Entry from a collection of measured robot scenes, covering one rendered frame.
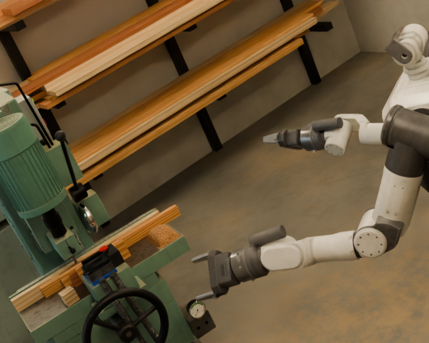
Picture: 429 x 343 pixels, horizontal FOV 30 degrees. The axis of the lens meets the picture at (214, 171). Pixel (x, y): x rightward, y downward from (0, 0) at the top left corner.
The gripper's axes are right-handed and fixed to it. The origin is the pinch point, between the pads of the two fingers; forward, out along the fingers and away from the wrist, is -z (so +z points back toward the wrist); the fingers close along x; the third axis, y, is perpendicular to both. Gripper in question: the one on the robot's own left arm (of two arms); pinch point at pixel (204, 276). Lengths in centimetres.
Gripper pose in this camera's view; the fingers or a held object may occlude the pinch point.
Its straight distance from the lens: 216.9
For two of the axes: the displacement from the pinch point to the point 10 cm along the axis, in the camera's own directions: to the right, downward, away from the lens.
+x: -1.2, -9.0, 4.2
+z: 8.4, -3.2, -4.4
